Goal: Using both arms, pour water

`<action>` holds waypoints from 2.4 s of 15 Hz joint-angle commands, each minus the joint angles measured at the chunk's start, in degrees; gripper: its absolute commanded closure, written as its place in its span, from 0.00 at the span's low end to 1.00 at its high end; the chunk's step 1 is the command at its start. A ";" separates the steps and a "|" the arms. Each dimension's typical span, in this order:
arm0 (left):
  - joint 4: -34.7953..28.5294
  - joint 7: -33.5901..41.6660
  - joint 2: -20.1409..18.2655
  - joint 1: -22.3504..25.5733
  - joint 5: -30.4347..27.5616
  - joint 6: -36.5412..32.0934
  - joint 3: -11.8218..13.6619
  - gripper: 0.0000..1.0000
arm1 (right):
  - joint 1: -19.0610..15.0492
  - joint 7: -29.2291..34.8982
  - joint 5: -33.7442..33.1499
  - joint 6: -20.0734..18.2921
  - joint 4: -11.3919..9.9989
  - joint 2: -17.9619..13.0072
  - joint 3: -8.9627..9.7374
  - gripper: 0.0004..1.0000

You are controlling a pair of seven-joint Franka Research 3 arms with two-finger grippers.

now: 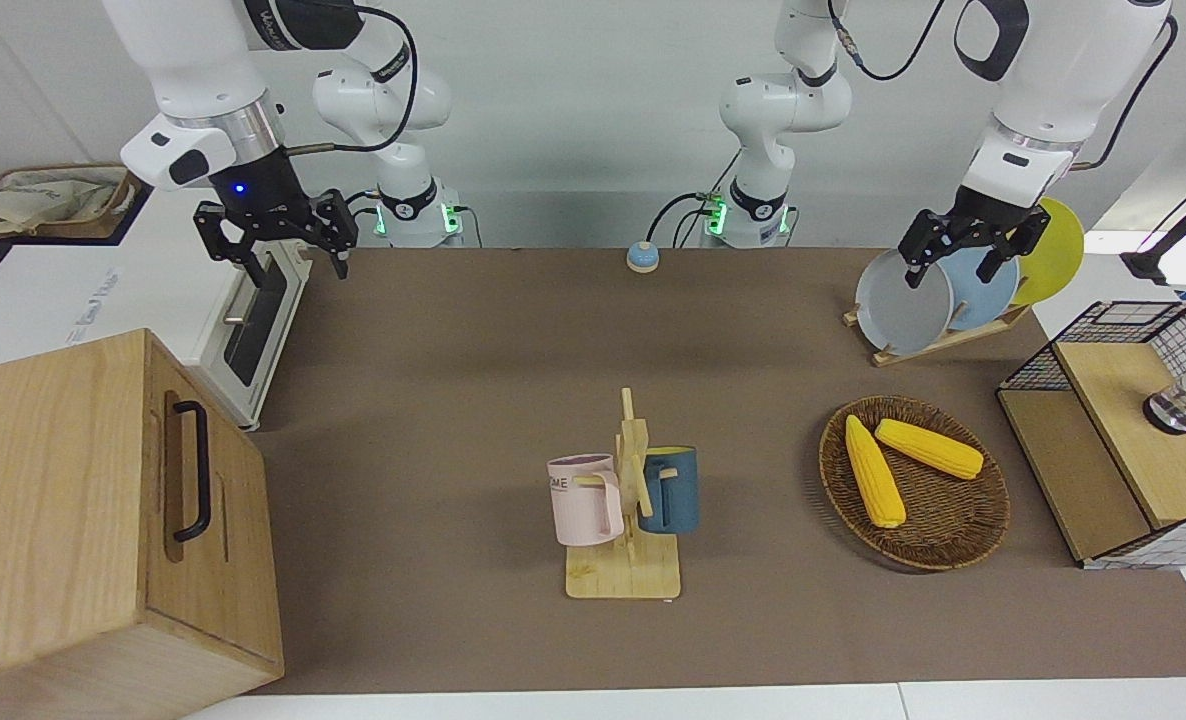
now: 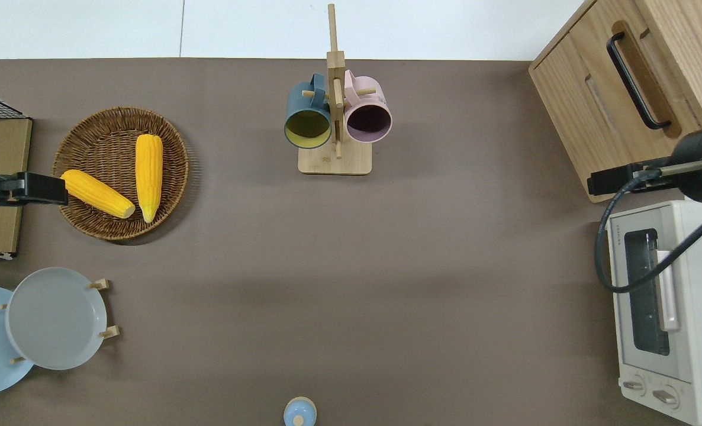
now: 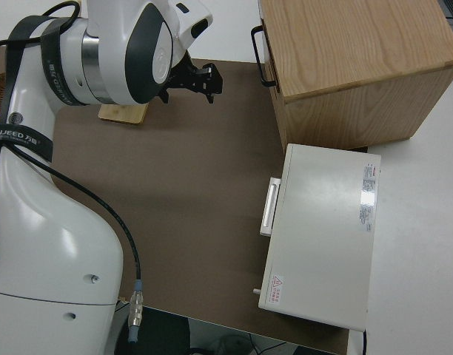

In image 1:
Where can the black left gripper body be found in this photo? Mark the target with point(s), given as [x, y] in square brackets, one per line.
[978, 215]

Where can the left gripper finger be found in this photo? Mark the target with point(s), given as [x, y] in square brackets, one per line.
[999, 265]
[915, 274]

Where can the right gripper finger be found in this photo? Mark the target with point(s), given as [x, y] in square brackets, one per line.
[341, 258]
[251, 265]

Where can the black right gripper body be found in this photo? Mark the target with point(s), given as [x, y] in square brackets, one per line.
[253, 195]

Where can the pink ceramic mug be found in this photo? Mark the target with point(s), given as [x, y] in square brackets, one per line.
[581, 505]

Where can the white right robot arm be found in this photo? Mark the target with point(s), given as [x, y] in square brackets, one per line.
[203, 60]

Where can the light blue plate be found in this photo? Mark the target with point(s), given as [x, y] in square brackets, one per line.
[983, 300]

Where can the grey plate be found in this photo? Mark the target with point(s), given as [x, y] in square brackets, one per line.
[898, 310]

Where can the yellow plate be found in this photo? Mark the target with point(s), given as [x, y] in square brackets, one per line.
[1053, 250]

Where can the wooden plate rack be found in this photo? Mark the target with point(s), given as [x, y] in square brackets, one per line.
[943, 342]

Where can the brown cardboard tray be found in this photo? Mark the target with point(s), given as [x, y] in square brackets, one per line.
[103, 228]

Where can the yellow corn cob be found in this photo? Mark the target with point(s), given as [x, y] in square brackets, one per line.
[931, 449]
[873, 475]

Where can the white toaster oven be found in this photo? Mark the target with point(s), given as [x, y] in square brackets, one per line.
[73, 290]

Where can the brown table mat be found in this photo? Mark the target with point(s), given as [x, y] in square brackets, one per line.
[453, 400]

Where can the wooden stepped shelf insert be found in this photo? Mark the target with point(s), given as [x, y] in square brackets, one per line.
[1113, 440]

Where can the beige cloth bag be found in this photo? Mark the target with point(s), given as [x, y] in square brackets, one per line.
[43, 200]

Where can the brown wicker basket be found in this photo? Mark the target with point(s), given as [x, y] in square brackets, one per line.
[943, 520]

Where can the blue bell on wooden base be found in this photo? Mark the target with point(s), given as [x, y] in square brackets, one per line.
[642, 258]

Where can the wooden cabinet box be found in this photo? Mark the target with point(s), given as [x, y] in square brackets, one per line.
[53, 500]

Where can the dark blue ceramic mug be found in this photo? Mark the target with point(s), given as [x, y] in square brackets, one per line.
[678, 495]

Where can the wooden mug tree rack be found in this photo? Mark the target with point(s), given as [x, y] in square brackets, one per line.
[623, 575]

